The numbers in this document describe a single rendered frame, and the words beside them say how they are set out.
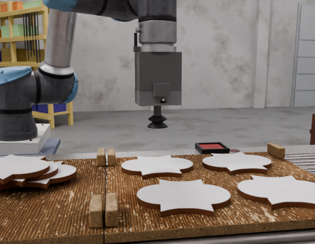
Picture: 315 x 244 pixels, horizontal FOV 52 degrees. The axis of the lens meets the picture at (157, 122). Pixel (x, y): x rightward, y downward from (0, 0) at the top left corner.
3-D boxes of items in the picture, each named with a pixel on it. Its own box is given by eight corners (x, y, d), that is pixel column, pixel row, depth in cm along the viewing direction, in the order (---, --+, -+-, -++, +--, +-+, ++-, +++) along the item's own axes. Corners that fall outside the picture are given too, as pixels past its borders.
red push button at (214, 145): (198, 148, 92) (198, 144, 92) (218, 148, 93) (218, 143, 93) (204, 154, 86) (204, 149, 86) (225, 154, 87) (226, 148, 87)
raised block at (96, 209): (91, 210, 49) (90, 192, 48) (103, 209, 49) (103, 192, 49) (88, 230, 43) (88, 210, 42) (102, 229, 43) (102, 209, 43)
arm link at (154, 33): (181, 21, 60) (138, 19, 59) (181, 46, 61) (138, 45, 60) (171, 25, 68) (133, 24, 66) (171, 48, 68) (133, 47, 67)
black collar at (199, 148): (195, 148, 93) (195, 142, 92) (220, 147, 94) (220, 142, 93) (201, 155, 85) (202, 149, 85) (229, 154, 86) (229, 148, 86)
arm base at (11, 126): (-5, 129, 115) (-6, 102, 113) (40, 130, 119) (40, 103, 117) (-18, 141, 101) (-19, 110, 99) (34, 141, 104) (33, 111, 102)
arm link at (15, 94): (-10, 104, 109) (-12, 64, 106) (31, 103, 117) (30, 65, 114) (-3, 111, 100) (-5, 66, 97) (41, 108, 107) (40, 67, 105)
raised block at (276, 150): (266, 152, 80) (267, 142, 80) (273, 152, 81) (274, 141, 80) (278, 159, 75) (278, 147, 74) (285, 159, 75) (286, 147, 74)
